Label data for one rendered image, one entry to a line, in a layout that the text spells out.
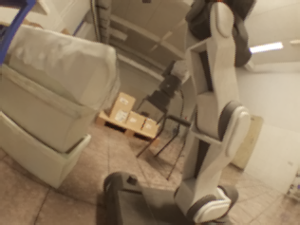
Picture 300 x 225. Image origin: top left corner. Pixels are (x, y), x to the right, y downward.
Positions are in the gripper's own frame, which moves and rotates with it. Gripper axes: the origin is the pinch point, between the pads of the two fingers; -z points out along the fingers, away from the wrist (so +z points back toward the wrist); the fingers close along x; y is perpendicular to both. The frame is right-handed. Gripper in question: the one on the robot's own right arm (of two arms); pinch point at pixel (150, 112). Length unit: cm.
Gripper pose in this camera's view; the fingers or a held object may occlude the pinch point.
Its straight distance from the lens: 57.5
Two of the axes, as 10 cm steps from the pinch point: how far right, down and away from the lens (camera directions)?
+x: -7.7, -6.0, 2.4
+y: -2.1, -1.1, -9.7
